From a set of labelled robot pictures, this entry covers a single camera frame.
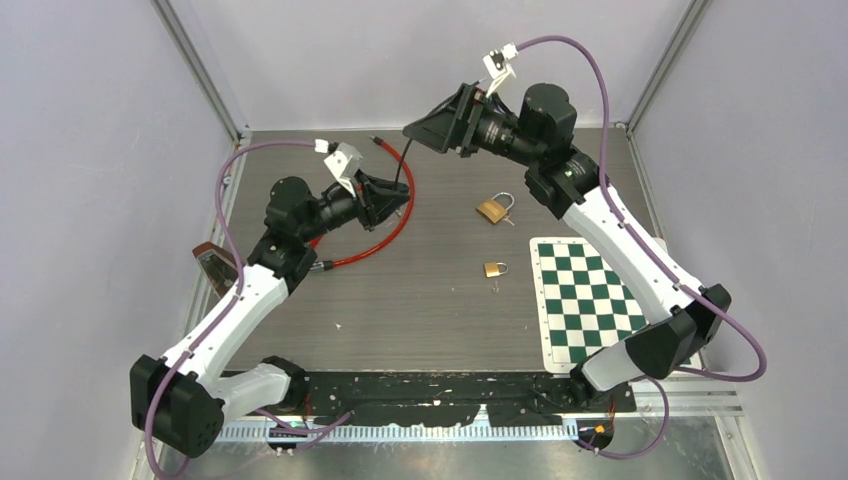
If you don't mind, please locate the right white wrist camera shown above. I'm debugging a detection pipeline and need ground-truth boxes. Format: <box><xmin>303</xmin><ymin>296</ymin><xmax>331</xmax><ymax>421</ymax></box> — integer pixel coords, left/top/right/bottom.
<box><xmin>482</xmin><ymin>43</ymin><xmax>518</xmax><ymax>98</ymax></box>

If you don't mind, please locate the red cable lock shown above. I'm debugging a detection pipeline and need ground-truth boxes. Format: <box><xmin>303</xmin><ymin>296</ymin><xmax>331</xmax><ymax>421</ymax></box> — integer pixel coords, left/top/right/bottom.
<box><xmin>310</xmin><ymin>136</ymin><xmax>416</xmax><ymax>272</ymax></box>

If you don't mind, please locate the small brass padlock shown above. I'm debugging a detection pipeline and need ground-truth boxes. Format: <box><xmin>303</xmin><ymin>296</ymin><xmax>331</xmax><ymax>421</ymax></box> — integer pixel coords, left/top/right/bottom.
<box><xmin>483</xmin><ymin>262</ymin><xmax>509</xmax><ymax>278</ymax></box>

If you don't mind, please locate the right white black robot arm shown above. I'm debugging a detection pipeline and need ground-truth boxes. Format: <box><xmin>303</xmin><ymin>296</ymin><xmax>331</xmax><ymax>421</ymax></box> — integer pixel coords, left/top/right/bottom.
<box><xmin>402</xmin><ymin>83</ymin><xmax>731</xmax><ymax>411</ymax></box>

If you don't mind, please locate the green white checkered mat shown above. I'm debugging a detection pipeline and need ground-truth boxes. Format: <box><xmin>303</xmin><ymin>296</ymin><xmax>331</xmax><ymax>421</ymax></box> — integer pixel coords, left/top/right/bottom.
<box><xmin>529</xmin><ymin>237</ymin><xmax>648</xmax><ymax>374</ymax></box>

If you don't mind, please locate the large brass padlock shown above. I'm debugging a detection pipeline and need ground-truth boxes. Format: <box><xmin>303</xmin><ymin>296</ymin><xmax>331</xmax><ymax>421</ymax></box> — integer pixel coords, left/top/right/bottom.
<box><xmin>476</xmin><ymin>192</ymin><xmax>515</xmax><ymax>225</ymax></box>

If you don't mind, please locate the black cable padlock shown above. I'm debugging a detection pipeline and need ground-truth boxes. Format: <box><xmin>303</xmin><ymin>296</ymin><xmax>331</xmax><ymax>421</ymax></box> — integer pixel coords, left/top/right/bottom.
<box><xmin>395</xmin><ymin>139</ymin><xmax>415</xmax><ymax>225</ymax></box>

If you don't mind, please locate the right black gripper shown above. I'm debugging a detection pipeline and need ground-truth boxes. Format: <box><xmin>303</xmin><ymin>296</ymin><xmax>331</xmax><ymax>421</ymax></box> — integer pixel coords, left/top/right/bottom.
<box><xmin>404</xmin><ymin>83</ymin><xmax>543</xmax><ymax>168</ymax></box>

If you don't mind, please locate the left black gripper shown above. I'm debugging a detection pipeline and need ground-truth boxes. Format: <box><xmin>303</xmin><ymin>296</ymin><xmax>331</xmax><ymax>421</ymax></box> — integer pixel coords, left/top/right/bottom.
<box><xmin>299</xmin><ymin>170</ymin><xmax>408</xmax><ymax>243</ymax></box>

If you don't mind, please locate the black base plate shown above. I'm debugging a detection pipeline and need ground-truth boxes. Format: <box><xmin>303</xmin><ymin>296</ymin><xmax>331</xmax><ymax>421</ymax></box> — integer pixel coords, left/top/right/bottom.
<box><xmin>266</xmin><ymin>371</ymin><xmax>636</xmax><ymax>427</ymax></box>

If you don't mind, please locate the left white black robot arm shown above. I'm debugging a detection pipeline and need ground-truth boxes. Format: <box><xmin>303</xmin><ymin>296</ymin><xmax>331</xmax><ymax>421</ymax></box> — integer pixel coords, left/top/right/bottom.
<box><xmin>129</xmin><ymin>171</ymin><xmax>411</xmax><ymax>458</ymax></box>

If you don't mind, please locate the brown wooden metronome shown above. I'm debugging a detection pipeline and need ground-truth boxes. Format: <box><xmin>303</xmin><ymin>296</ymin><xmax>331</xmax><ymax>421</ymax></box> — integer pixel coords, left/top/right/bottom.
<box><xmin>192</xmin><ymin>241</ymin><xmax>238</xmax><ymax>298</ymax></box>

